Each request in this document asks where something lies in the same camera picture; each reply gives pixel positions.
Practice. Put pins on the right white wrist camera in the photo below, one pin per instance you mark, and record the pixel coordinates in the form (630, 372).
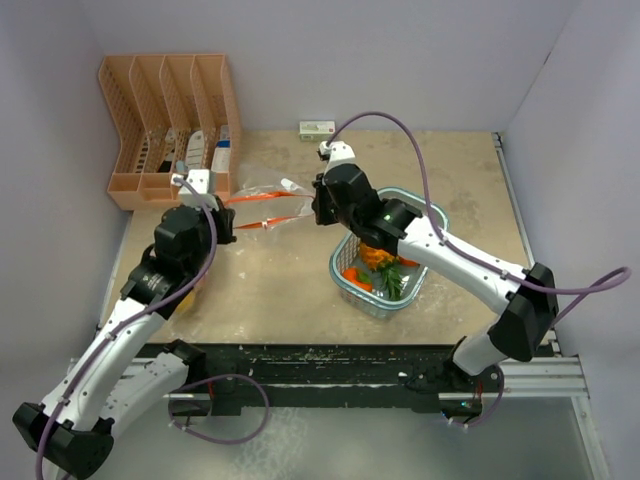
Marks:
(335, 154)

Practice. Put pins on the orange file organizer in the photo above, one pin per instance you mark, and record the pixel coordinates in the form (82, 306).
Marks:
(156, 102)

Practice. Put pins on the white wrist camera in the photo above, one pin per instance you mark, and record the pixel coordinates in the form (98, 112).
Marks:
(196, 188)
(335, 154)

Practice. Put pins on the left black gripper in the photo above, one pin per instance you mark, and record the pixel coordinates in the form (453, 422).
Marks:
(223, 216)

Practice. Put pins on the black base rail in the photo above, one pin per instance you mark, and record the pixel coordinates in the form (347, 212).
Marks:
(420, 378)

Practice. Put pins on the small green white box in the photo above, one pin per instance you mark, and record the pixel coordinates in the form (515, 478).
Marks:
(316, 130)

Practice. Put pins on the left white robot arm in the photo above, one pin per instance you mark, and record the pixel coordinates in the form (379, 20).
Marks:
(76, 425)

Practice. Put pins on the blue plastic basket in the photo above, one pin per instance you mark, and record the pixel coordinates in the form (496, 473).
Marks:
(376, 304)

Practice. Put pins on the white pack in organizer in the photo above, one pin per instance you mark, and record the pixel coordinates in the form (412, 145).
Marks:
(195, 151)

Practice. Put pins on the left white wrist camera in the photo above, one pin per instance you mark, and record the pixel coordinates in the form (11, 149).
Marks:
(196, 188)

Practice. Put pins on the white blue bottle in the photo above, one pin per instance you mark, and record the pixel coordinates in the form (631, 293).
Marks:
(221, 159)

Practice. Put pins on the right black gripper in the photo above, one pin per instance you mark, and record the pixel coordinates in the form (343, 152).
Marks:
(323, 215)

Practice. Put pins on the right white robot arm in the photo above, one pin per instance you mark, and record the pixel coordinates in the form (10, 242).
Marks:
(521, 298)

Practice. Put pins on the clear orange-zip bag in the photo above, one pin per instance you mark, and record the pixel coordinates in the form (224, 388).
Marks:
(190, 301)

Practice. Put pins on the orange peeled fruit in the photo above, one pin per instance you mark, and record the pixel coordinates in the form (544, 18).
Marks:
(386, 265)

